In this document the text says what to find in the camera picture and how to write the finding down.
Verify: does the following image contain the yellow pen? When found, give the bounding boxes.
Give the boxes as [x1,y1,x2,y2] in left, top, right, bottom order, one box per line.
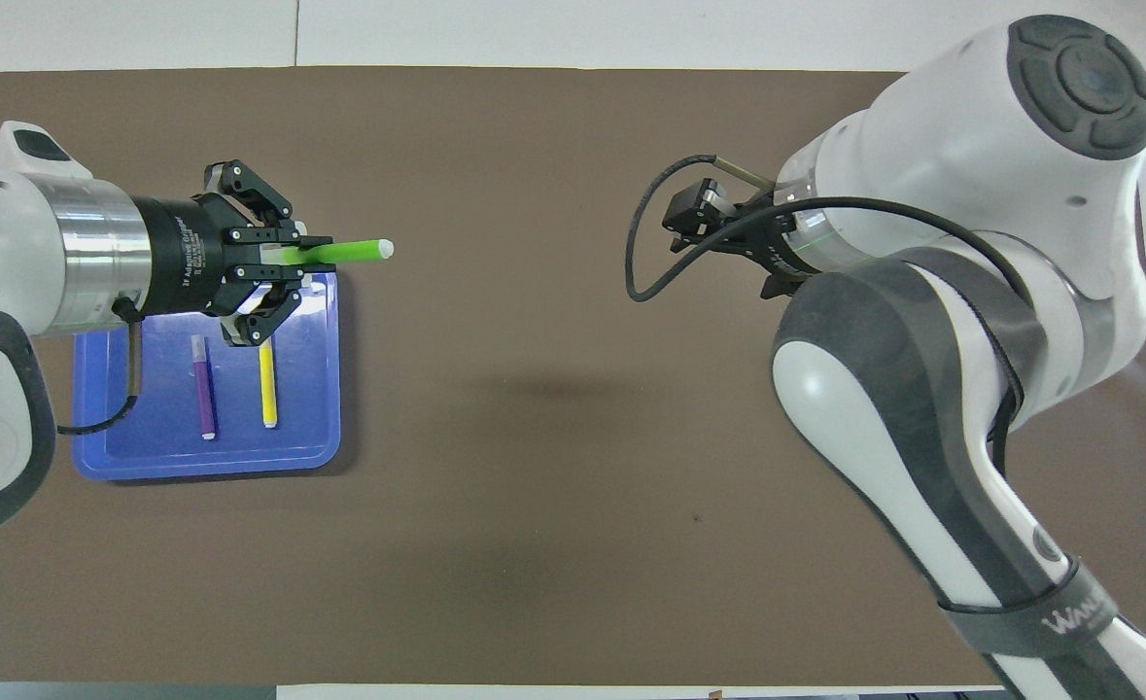
[258,345,279,430]

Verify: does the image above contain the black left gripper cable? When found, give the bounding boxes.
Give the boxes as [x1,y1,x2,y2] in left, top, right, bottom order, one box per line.
[55,316,144,437]

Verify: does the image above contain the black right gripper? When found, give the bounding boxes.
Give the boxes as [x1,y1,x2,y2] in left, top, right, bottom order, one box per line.
[663,178,807,298]

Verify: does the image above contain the purple pen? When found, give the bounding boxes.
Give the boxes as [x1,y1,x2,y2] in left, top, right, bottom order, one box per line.
[190,334,218,441]

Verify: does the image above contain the green pen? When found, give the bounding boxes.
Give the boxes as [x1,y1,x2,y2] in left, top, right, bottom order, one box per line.
[276,238,396,268]

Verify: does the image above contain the brown table mat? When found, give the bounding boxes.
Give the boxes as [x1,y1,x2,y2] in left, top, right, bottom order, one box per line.
[0,66,1146,686]

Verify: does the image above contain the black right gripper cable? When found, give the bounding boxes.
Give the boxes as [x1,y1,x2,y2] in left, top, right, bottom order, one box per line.
[626,154,1035,448]

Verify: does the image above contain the blue plastic tray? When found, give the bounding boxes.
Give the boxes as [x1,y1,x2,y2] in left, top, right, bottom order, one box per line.
[72,270,343,482]

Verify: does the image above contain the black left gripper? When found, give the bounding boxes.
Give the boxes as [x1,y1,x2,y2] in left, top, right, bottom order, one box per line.
[133,159,333,346]

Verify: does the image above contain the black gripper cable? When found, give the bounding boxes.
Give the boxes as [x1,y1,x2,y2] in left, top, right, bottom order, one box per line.
[626,154,1035,448]
[55,316,144,437]

